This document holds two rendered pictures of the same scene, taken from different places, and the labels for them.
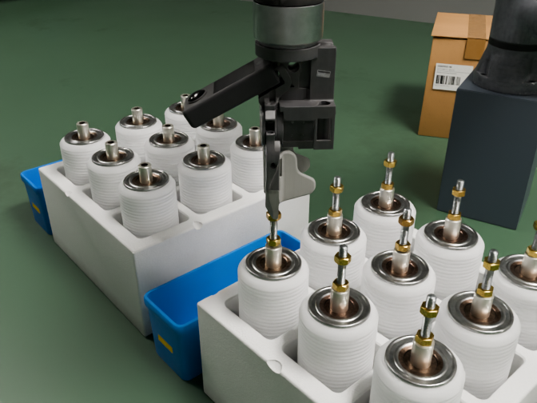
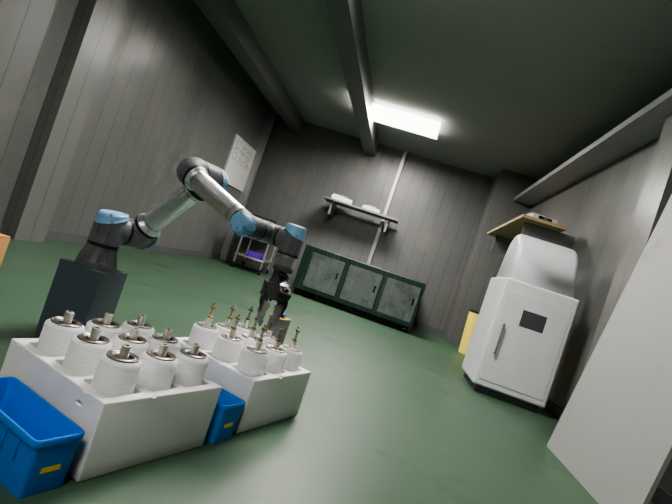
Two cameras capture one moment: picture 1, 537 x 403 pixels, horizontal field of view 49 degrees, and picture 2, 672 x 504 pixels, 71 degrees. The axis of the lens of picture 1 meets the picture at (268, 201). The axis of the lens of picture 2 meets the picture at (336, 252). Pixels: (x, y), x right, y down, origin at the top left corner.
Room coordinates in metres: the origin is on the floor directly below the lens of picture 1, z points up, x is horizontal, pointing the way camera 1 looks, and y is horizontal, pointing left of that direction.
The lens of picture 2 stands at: (1.09, 1.55, 0.64)
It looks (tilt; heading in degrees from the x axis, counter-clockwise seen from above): 1 degrees up; 248
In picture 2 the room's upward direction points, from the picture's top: 19 degrees clockwise
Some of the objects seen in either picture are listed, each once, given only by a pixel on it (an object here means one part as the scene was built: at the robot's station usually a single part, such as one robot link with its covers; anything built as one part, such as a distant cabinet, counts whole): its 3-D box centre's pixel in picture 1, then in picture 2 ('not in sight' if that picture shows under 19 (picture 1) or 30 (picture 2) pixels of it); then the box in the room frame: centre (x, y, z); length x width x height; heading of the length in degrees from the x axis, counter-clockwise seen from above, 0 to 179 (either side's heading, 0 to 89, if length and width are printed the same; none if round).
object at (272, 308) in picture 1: (272, 316); (248, 375); (0.64, -0.01, 0.16); 0.10 x 0.10 x 0.18
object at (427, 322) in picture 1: (427, 325); not in sight; (0.46, -0.16, 0.30); 0.01 x 0.01 x 0.08
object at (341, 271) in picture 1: (341, 273); not in sight; (0.55, -0.08, 0.30); 0.01 x 0.01 x 0.08
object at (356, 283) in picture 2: not in sight; (361, 287); (-1.99, -4.77, 0.35); 1.70 x 1.55 x 0.69; 150
